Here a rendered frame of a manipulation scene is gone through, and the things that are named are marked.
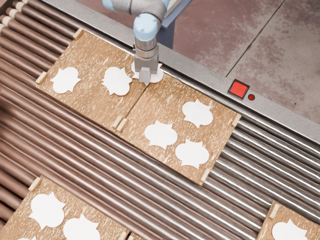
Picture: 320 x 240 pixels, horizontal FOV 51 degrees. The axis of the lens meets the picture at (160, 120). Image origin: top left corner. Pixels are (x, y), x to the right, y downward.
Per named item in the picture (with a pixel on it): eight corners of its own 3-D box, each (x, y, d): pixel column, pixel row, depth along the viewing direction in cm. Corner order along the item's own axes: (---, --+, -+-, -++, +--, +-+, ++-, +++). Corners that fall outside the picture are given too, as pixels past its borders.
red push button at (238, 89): (235, 82, 149) (235, 80, 148) (246, 88, 148) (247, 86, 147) (228, 92, 147) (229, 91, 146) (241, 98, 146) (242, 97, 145)
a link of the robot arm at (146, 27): (161, 14, 105) (153, 35, 102) (161, 34, 116) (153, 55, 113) (138, 7, 106) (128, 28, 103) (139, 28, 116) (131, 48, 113)
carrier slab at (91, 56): (83, 30, 157) (82, 28, 156) (157, 70, 150) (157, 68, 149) (36, 87, 146) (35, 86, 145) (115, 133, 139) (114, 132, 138)
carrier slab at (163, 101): (159, 71, 150) (159, 70, 148) (241, 116, 143) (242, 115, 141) (115, 135, 139) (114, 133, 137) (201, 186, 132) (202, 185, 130)
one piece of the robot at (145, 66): (129, 64, 113) (132, 86, 129) (155, 67, 113) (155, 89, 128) (134, 35, 118) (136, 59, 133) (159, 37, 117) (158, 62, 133)
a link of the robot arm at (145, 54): (155, 53, 113) (131, 50, 113) (155, 60, 117) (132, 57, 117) (158, 34, 116) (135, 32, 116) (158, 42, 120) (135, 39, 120)
